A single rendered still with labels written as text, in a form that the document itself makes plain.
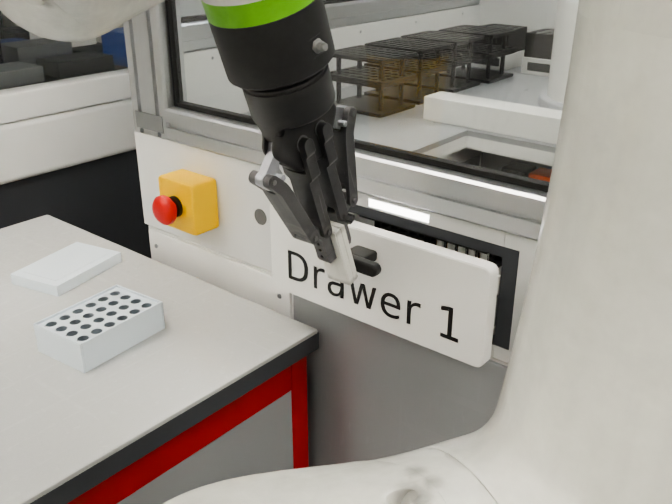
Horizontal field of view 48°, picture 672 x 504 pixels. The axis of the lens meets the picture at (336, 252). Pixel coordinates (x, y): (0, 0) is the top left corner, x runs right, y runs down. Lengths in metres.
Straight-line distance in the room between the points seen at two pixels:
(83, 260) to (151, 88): 0.27
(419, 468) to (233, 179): 0.73
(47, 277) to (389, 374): 0.49
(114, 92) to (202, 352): 0.74
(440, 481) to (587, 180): 0.13
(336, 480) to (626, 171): 0.16
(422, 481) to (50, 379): 0.65
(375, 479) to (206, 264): 0.82
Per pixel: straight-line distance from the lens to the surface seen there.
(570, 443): 0.29
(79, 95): 1.48
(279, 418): 0.97
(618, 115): 0.24
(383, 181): 0.83
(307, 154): 0.66
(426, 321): 0.78
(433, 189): 0.79
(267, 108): 0.63
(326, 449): 1.07
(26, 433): 0.83
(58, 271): 1.12
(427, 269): 0.76
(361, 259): 0.76
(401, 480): 0.30
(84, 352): 0.89
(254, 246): 1.01
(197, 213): 1.01
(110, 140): 1.53
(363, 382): 0.96
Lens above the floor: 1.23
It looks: 24 degrees down
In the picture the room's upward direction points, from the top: straight up
